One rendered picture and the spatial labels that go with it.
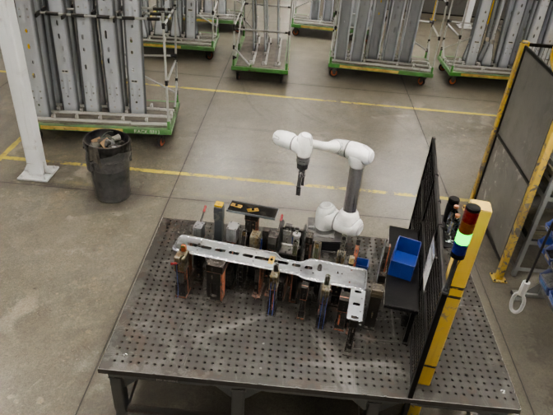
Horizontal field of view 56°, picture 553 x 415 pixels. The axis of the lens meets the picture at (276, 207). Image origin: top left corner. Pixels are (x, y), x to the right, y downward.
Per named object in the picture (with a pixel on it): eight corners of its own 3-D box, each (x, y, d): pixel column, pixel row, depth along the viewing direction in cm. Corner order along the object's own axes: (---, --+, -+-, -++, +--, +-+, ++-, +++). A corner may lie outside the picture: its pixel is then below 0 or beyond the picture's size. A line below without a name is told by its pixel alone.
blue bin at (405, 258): (386, 274, 357) (390, 259, 349) (395, 249, 381) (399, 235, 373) (411, 282, 352) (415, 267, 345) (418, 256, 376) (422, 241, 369)
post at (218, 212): (212, 254, 414) (212, 207, 390) (216, 248, 420) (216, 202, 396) (221, 255, 413) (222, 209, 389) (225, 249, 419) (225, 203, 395)
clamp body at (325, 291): (312, 328, 356) (318, 291, 336) (314, 316, 365) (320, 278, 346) (325, 331, 354) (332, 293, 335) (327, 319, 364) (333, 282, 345)
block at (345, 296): (331, 330, 355) (336, 300, 340) (333, 319, 364) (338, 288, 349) (345, 333, 354) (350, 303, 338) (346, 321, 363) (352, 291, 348)
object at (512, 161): (507, 283, 517) (588, 90, 406) (493, 282, 517) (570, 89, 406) (473, 208, 628) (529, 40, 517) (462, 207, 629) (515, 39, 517)
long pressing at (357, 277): (169, 252, 366) (169, 250, 366) (180, 234, 385) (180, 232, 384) (365, 291, 347) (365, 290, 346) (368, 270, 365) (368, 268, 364)
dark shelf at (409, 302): (383, 307, 334) (383, 304, 332) (388, 228, 408) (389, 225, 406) (418, 314, 331) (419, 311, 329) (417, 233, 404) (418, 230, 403)
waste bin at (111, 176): (83, 206, 577) (73, 146, 536) (99, 180, 621) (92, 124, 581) (127, 210, 576) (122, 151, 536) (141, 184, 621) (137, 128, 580)
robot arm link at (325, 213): (321, 216, 436) (322, 195, 423) (340, 225, 428) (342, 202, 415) (311, 227, 425) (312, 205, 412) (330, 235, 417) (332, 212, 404)
